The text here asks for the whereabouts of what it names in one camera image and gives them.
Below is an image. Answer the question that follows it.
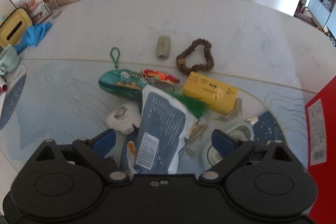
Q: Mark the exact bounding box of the yellow snack box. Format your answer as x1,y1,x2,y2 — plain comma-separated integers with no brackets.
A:
183,72,238,115

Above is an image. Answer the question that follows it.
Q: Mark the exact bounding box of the teal fish-shaped pouch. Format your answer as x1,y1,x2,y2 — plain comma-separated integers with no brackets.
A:
98,47,152,101

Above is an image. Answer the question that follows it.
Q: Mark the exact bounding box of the blue white snack bag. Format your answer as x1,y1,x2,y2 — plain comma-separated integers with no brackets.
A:
127,85,198,175

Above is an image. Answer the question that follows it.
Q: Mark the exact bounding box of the red and white cardboard box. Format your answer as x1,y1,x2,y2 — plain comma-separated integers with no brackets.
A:
305,79,336,223

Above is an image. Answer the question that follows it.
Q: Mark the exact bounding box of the red orange plush keychain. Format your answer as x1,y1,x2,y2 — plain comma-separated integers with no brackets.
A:
141,69,180,87

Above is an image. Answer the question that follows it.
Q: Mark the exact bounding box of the brown bead bracelet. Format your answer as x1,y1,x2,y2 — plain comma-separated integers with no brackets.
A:
175,38,215,76

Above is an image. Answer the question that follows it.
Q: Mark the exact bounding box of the grey-green oblong case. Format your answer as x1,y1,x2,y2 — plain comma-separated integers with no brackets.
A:
155,35,171,60

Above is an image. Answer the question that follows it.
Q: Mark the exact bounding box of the mint green mug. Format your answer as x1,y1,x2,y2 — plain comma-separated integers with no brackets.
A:
0,44,20,76

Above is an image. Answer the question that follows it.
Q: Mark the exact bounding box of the blue cloth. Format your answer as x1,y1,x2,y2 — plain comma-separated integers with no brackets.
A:
14,22,53,54

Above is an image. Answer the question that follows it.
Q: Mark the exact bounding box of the yellow tissue box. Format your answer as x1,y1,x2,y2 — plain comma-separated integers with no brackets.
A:
0,8,33,50

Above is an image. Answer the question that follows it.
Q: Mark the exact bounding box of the clear drinking glass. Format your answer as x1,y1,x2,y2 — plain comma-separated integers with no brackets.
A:
46,0,62,19

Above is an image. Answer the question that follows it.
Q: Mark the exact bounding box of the red white cereal box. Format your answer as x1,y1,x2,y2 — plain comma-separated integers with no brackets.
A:
9,0,51,24

